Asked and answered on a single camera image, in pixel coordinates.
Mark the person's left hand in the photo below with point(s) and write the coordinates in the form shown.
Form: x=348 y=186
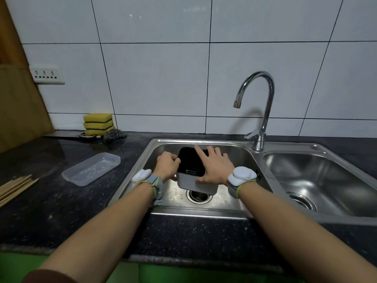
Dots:
x=165 y=166

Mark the person's right hand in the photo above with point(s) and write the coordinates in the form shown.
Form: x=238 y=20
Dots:
x=216 y=170

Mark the person's left fingers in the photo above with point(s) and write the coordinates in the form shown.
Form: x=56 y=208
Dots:
x=173 y=162

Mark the person's right thumb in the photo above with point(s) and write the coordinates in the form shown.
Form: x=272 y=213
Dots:
x=201 y=180

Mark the person's right little finger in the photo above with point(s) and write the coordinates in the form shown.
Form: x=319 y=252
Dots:
x=226 y=159

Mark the person's right middle finger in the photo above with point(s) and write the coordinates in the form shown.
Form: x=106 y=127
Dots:
x=212 y=154

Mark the black and white box appliance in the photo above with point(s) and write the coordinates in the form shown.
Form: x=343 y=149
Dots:
x=190 y=163

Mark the person's right forearm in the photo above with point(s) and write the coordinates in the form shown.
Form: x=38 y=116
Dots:
x=294 y=232

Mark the person's left forearm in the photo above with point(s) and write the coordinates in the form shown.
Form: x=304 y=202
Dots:
x=112 y=229

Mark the round sink drain strainer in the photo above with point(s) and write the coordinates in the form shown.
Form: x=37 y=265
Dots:
x=199 y=198
x=302 y=200

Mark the white right wrist tracker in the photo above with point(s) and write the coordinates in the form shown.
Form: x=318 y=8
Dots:
x=244 y=175

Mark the white wrist tracker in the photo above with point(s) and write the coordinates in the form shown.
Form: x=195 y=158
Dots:
x=141 y=175
x=244 y=175

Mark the white left wrist tracker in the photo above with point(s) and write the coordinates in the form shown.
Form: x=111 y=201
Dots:
x=141 y=175

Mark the steel wool scrubber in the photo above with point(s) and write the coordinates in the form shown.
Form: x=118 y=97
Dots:
x=114 y=135

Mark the chrome gooseneck faucet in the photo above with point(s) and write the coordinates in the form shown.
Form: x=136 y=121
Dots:
x=266 y=94

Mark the yellow green sponge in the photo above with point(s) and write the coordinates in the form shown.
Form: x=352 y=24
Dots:
x=98 y=125
x=98 y=131
x=97 y=117

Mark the clear plastic tray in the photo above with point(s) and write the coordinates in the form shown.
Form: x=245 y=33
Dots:
x=91 y=169

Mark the stainless steel double sink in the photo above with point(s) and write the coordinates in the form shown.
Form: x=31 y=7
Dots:
x=309 y=179

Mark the sponge holder dish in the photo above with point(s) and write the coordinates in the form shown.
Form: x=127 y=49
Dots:
x=89 y=137

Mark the green cabinet front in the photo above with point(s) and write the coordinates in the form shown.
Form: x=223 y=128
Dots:
x=165 y=275

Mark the wooden chopstick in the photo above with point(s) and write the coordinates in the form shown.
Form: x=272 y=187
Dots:
x=22 y=190
x=20 y=187
x=17 y=180
x=19 y=183

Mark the wooden cutting board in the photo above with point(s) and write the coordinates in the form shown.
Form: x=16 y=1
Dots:
x=20 y=109

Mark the white wall outlet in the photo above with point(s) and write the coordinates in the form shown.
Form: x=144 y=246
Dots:
x=47 y=75

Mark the brown wooden frame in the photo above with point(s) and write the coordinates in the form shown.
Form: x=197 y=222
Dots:
x=10 y=35

